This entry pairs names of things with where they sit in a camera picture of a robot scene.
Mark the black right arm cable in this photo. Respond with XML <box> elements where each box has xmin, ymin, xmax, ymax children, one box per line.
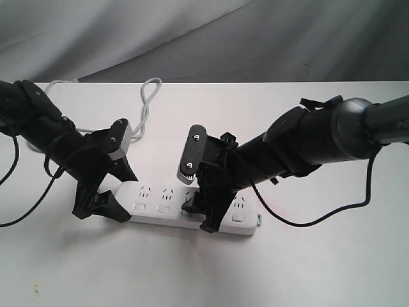
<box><xmin>252</xmin><ymin>146</ymin><xmax>381</xmax><ymax>228</ymax></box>

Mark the white power cable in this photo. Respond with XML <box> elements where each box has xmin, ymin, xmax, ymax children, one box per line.
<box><xmin>27</xmin><ymin>76</ymin><xmax>162</xmax><ymax>154</ymax></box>

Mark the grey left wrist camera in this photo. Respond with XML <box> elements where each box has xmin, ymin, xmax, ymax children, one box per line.
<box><xmin>105</xmin><ymin>118</ymin><xmax>132</xmax><ymax>161</ymax></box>

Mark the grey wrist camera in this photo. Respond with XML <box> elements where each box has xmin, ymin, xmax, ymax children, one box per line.
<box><xmin>176</xmin><ymin>124</ymin><xmax>208</xmax><ymax>185</ymax></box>
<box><xmin>105</xmin><ymin>118</ymin><xmax>132</xmax><ymax>161</ymax></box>

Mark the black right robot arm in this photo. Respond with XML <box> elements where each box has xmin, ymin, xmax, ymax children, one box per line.
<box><xmin>177</xmin><ymin>96</ymin><xmax>408</xmax><ymax>233</ymax></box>

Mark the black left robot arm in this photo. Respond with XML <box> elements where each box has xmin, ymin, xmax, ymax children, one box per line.
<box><xmin>1</xmin><ymin>80</ymin><xmax>137</xmax><ymax>223</ymax></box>

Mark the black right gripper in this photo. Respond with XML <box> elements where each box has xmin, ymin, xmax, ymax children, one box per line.
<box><xmin>181</xmin><ymin>132</ymin><xmax>238</xmax><ymax>233</ymax></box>

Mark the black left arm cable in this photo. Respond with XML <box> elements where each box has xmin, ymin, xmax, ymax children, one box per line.
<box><xmin>0</xmin><ymin>124</ymin><xmax>106</xmax><ymax>228</ymax></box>

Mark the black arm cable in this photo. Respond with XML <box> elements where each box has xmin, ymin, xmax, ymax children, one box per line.
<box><xmin>252</xmin><ymin>146</ymin><xmax>381</xmax><ymax>228</ymax></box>
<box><xmin>0</xmin><ymin>124</ymin><xmax>106</xmax><ymax>228</ymax></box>

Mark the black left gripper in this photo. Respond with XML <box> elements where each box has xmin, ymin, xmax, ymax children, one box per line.
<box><xmin>68</xmin><ymin>129</ymin><xmax>138</xmax><ymax>222</ymax></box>

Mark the white five-outlet power strip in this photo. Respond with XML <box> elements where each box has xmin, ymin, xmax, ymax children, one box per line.
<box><xmin>114</xmin><ymin>181</ymin><xmax>262</xmax><ymax>236</ymax></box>

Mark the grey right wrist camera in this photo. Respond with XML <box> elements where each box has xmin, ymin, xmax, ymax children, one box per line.
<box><xmin>176</xmin><ymin>124</ymin><xmax>208</xmax><ymax>185</ymax></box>

